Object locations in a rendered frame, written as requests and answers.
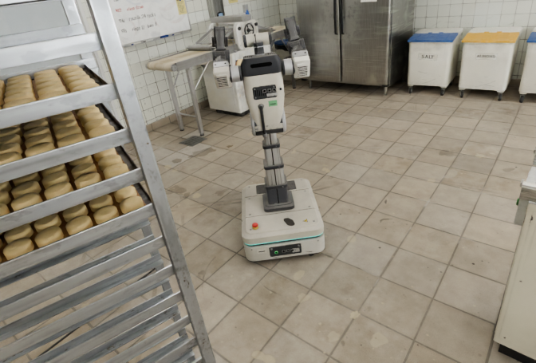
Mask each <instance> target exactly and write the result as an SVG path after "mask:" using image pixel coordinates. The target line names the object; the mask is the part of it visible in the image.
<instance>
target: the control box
mask: <svg viewBox="0 0 536 363"><path fill-rule="evenodd" d="M526 182H531V183H536V167H531V169H530V171H529V174H528V176H527V179H526ZM528 204H529V201H528V200H524V199H519V202H518V208H517V211H516V215H515V219H514V224H517V225H520V226H522V225H523V221H524V219H525V215H526V208H527V207H528Z"/></svg>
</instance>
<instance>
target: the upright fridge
mask: <svg viewBox="0 0 536 363"><path fill-rule="evenodd" d="M296 5H297V16H298V26H299V28H300V33H301V35H299V37H300V38H303V39H304V43H305V48H306V49H307V52H308V55H309V59H310V71H309V77H302V79H301V80H302V81H309V88H310V89H311V88H312V86H311V85H312V81H327V82H337V83H347V84H357V85H377V86H382V87H384V95H385V96H386V95H387V93H386V92H387V91H388V87H390V86H391V85H393V84H394V83H396V82H397V81H398V80H399V79H402V81H401V82H404V76H405V75H406V74H408V54H409V43H408V39H409V38H410V37H411V36H412V34H413V21H414V9H415V0H377V2H361V0H296Z"/></svg>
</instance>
